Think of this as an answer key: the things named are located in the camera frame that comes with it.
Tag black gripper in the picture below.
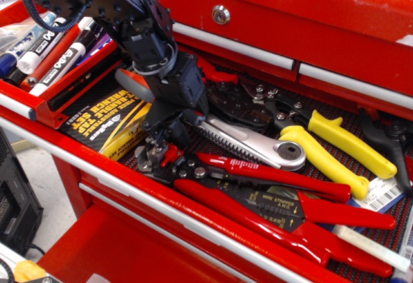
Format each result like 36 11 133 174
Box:
143 52 209 146

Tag orange grey handled scissors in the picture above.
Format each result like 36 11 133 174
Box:
114 68 207 126

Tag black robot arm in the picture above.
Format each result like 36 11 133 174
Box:
23 0 209 146

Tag red marker drawer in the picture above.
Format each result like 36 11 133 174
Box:
0 0 123 129

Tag black red drawer liner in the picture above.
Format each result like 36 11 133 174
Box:
116 60 413 283

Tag black yellow tap wrench box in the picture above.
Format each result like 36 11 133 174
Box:
59 72 151 161

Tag purple marker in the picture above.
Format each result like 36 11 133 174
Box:
85 34 111 57

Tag silver chest lock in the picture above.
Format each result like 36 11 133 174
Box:
212 5 231 25

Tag white Expo marker black cap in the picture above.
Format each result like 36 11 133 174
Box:
29 26 101 97

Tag black pen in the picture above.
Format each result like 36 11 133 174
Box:
48 57 120 112

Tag red barrel marker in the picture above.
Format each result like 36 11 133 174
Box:
19 17 92 92

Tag black electronics box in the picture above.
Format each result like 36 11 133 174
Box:
1 132 43 255

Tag light blue cap marker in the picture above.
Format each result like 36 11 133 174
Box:
5 12 57 61

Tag dark blue marker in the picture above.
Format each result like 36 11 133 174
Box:
0 53 17 78

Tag clear plastic bag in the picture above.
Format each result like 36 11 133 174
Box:
1 18 38 55

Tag red tool chest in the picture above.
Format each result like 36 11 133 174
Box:
1 0 412 282

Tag yellow sponge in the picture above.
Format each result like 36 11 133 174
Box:
14 260 47 282

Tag white barcode label card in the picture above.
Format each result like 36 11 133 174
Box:
348 177 405 213

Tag clear plastic tube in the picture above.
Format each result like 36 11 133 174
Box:
332 225 411 273

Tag red automatic wire stripper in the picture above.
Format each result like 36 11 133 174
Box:
134 144 350 265

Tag red handled crimping tool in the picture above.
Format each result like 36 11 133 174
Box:
197 56 272 131

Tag yellow handled tin snips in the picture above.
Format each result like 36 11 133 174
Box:
240 81 398 200

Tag red flat wire stripper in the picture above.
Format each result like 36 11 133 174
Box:
213 181 396 277

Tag black braided cable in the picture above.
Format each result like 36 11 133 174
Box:
14 0 94 34

